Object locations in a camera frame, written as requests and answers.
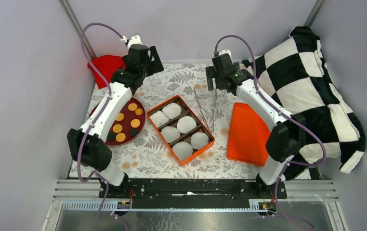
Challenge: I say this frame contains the red knit beanie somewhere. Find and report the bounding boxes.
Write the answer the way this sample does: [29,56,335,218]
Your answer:
[87,54,125,89]

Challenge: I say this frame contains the orange cookie tin box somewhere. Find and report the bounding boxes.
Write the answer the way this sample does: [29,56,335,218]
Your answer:
[147,95,215,166]

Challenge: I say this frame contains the orange tin lid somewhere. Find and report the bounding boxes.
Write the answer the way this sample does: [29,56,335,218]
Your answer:
[226,103,270,167]

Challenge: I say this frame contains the round yellow biscuit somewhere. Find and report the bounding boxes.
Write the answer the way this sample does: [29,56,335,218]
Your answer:
[116,132,126,143]
[130,119,141,128]
[128,103,138,112]
[112,124,123,134]
[115,113,125,122]

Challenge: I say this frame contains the dark red round plate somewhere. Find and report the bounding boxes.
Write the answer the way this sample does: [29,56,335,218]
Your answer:
[106,98,145,146]

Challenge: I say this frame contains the metal serving tongs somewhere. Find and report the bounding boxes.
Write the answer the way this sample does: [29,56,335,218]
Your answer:
[193,84,217,132]

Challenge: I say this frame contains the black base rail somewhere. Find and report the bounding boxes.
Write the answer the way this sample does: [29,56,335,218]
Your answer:
[99,178,287,209]

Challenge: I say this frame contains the black sandwich cookie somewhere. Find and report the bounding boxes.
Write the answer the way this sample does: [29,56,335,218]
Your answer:
[106,131,116,142]
[129,128,139,138]

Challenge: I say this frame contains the purple cable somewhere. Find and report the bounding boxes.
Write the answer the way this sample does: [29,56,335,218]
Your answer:
[76,22,128,183]
[213,35,328,231]

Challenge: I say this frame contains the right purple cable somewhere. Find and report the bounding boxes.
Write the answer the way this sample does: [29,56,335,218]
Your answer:
[213,35,328,231]

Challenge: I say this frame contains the white paper cupcake liner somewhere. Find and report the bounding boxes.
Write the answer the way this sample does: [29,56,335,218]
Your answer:
[172,141,193,161]
[150,111,170,128]
[190,132,209,150]
[161,103,182,119]
[161,126,181,143]
[176,116,197,134]

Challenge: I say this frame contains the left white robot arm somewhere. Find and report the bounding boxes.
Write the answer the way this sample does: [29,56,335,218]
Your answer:
[67,44,164,198]

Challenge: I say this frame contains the black white checkered blanket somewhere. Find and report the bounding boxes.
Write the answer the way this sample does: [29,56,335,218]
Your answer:
[242,26,366,180]

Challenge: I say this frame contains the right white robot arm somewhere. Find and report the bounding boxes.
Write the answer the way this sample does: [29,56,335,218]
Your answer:
[206,53,306,198]

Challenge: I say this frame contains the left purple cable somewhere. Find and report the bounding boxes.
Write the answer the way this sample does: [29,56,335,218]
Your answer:
[76,22,128,183]

